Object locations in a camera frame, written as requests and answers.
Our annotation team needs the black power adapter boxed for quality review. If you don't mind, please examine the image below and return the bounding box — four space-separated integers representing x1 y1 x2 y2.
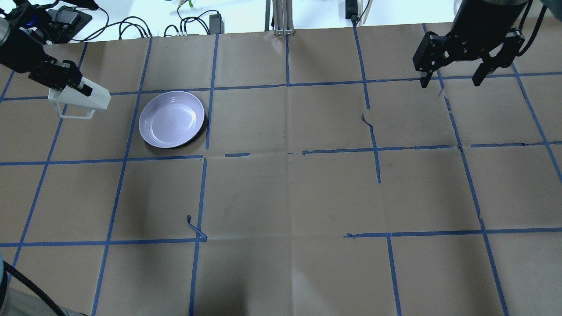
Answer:
208 13 224 35

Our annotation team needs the black box device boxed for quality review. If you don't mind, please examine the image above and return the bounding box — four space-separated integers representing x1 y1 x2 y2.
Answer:
43 6 93 44

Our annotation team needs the black power brick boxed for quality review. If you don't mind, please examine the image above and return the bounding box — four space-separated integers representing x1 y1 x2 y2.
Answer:
344 0 359 22

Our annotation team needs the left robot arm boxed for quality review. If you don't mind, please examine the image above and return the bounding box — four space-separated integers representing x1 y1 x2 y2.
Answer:
0 18 93 97

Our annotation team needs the black braided cable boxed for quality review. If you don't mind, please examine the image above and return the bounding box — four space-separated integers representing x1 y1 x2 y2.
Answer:
0 261 66 316

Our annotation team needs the lavender plate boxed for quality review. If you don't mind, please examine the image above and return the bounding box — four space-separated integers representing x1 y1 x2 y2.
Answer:
138 91 205 149

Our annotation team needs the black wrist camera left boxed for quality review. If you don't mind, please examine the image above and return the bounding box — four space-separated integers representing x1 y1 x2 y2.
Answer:
2 0 59 32

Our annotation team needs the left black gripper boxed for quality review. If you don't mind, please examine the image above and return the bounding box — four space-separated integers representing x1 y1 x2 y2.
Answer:
0 31 93 97

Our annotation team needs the white faceted cup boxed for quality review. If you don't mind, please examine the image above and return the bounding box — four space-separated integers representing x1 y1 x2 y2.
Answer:
48 77 111 119

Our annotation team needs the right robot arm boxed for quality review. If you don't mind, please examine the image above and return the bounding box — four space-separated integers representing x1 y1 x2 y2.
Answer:
413 0 561 88

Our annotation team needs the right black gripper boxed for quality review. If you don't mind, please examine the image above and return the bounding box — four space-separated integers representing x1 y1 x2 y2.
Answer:
413 9 526 88

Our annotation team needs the aluminium frame post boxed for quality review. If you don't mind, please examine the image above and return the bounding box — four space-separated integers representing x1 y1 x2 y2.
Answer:
264 0 295 36

